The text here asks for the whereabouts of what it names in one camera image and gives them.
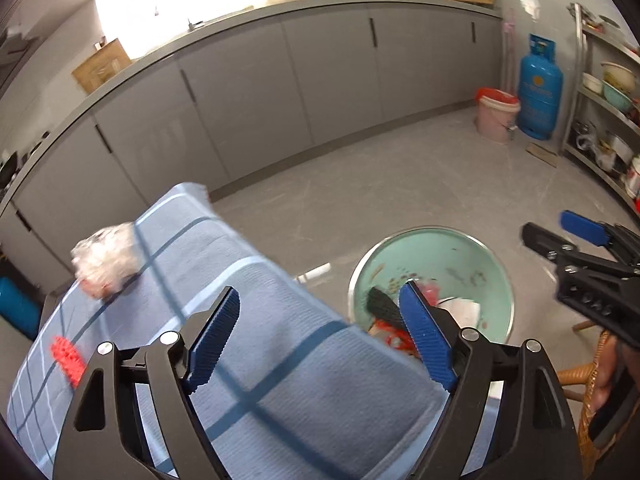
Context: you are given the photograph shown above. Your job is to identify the metal pot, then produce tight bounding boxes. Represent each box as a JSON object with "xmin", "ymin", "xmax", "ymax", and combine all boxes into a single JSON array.
[{"xmin": 606, "ymin": 132, "xmax": 634, "ymax": 162}]

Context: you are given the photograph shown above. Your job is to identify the white tube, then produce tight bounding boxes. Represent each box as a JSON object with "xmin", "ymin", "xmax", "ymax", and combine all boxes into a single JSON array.
[{"xmin": 295, "ymin": 263, "xmax": 332, "ymax": 284}]

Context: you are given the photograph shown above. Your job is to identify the brown floor mat piece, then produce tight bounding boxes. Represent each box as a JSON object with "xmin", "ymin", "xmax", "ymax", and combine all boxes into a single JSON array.
[{"xmin": 526, "ymin": 141, "xmax": 558, "ymax": 169}]

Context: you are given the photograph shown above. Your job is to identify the cream basin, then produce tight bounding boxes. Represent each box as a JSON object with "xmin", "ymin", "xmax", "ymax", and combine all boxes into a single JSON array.
[{"xmin": 601, "ymin": 61, "xmax": 639, "ymax": 89}]

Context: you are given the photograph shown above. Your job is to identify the small blue gas cylinder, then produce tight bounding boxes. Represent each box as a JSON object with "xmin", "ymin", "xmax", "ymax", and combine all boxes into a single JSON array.
[{"xmin": 0, "ymin": 276, "xmax": 44, "ymax": 334}]

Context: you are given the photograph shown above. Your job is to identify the crumpled clear plastic wrapper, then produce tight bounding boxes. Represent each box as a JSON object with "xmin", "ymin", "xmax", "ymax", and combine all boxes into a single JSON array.
[{"xmin": 70, "ymin": 225, "xmax": 144, "ymax": 299}]

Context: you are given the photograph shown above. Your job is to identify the tall blue gas cylinder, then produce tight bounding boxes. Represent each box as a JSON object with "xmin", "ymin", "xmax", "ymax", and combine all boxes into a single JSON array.
[{"xmin": 517, "ymin": 34, "xmax": 564, "ymax": 142}]

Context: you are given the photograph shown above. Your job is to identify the cardboard box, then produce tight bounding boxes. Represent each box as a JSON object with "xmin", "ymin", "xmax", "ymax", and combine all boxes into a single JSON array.
[{"xmin": 72, "ymin": 37, "xmax": 134, "ymax": 95}]

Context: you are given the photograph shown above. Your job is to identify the pink mop handle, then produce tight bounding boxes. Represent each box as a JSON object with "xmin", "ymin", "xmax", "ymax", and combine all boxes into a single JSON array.
[{"xmin": 501, "ymin": 8, "xmax": 516, "ymax": 93}]

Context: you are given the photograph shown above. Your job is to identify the pink bucket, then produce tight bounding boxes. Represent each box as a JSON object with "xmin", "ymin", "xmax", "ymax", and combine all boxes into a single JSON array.
[{"xmin": 474, "ymin": 87, "xmax": 522, "ymax": 145}]

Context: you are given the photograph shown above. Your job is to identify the wicker chair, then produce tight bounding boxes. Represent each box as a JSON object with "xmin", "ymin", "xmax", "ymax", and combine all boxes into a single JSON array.
[{"xmin": 557, "ymin": 330, "xmax": 621, "ymax": 461}]

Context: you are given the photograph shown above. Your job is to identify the blue checked cloth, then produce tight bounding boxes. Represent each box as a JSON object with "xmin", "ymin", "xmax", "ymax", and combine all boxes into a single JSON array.
[{"xmin": 7, "ymin": 182, "xmax": 501, "ymax": 480}]

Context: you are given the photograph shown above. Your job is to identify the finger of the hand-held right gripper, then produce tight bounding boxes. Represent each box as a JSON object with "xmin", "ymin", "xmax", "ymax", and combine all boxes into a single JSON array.
[
  {"xmin": 521, "ymin": 222, "xmax": 640, "ymax": 279},
  {"xmin": 560, "ymin": 210, "xmax": 640, "ymax": 261}
]

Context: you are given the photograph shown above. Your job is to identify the teal basin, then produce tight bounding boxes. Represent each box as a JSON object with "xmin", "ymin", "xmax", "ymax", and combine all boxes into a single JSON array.
[{"xmin": 602, "ymin": 81, "xmax": 636, "ymax": 114}]

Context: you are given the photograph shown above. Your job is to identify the mint green bin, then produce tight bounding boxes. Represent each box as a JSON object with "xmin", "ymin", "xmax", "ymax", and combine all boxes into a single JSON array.
[{"xmin": 348, "ymin": 226, "xmax": 516, "ymax": 361}]

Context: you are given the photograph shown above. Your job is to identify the red plastic bag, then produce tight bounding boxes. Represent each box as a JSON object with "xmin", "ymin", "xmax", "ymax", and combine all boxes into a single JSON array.
[{"xmin": 369, "ymin": 320, "xmax": 418, "ymax": 358}]

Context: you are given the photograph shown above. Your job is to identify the red plastic piece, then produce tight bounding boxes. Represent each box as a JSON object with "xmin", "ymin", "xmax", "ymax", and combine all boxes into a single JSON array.
[{"xmin": 50, "ymin": 337, "xmax": 87, "ymax": 387}]

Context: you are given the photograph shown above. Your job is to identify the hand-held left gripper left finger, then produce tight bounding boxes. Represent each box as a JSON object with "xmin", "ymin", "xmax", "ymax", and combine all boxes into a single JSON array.
[{"xmin": 52, "ymin": 286, "xmax": 242, "ymax": 480}]

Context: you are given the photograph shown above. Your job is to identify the metal faucet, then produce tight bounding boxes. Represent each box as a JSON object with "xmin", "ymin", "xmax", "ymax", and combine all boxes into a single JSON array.
[{"xmin": 154, "ymin": 0, "xmax": 204, "ymax": 31}]

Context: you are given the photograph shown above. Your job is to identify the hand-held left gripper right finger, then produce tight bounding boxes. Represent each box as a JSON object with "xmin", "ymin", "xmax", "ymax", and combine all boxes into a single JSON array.
[{"xmin": 398, "ymin": 280, "xmax": 583, "ymax": 480}]

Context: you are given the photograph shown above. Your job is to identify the metal shelf rack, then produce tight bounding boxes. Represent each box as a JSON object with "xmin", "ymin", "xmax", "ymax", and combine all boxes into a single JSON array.
[{"xmin": 562, "ymin": 2, "xmax": 640, "ymax": 216}]

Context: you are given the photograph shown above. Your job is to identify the grey kitchen cabinet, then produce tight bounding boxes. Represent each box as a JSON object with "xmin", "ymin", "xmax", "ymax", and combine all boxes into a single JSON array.
[{"xmin": 0, "ymin": 0, "xmax": 503, "ymax": 311}]

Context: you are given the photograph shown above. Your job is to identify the pink white wrapper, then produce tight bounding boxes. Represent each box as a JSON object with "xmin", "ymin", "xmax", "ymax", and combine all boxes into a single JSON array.
[{"xmin": 417, "ymin": 281, "xmax": 444, "ymax": 307}]

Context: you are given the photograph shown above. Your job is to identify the red bucket liner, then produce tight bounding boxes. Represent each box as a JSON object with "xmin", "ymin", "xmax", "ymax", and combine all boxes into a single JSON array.
[{"xmin": 475, "ymin": 87, "xmax": 521, "ymax": 107}]

